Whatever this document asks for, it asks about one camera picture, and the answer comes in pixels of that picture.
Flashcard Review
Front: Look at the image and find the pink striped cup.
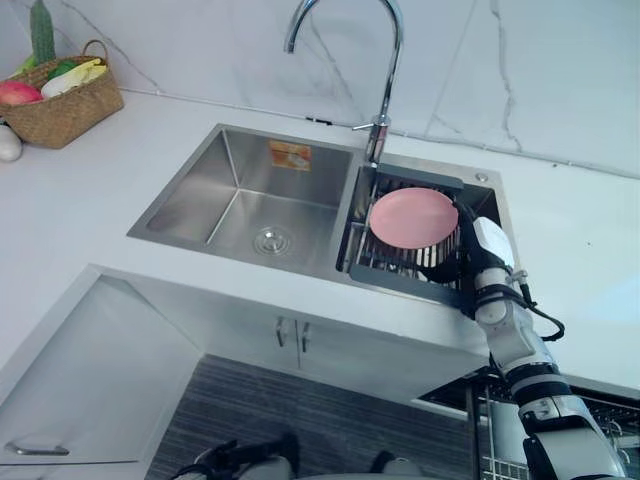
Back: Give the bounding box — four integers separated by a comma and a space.
369, 187, 464, 285

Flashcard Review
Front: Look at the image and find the dark grey drain rack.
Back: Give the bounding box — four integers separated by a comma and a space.
335, 163, 482, 319

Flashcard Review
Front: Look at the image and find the white garlic bulb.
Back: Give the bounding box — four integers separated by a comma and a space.
0, 124, 24, 162

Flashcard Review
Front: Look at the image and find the dishwasher with wire rack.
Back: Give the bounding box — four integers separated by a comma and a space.
418, 368, 640, 480

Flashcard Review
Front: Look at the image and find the white radish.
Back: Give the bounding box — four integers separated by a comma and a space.
40, 74, 82, 99

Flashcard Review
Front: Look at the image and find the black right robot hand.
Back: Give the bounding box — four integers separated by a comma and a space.
452, 199, 519, 277

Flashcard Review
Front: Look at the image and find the round metal sink strainer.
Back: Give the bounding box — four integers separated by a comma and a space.
254, 225, 293, 254

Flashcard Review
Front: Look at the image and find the yellow banana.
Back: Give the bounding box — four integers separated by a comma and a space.
59, 57, 109, 85

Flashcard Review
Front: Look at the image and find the woven straw basket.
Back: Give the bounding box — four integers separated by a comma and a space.
0, 39, 125, 150

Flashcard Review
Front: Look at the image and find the white cabinet door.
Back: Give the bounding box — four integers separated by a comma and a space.
0, 263, 204, 480

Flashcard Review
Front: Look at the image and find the white under-sink cabinet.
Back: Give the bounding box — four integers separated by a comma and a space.
199, 294, 494, 401

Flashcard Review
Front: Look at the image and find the orange sink sticker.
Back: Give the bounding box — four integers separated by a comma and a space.
268, 140, 313, 172

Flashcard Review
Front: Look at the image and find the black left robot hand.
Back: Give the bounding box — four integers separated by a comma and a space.
238, 431, 302, 466

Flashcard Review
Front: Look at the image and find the chrome gooseneck faucet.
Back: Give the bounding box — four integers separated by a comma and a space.
283, 0, 405, 169

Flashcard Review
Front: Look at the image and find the red apple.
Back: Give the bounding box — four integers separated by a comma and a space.
0, 80, 44, 106

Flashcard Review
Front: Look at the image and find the green cucumber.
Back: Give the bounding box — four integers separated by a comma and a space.
29, 0, 57, 67

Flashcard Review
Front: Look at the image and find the long silver door handle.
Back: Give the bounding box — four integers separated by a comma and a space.
4, 440, 71, 457

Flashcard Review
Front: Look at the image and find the green pepper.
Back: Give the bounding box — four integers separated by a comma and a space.
47, 59, 82, 81

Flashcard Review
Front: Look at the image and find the stainless steel double sink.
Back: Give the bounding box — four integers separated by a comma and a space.
126, 123, 514, 321

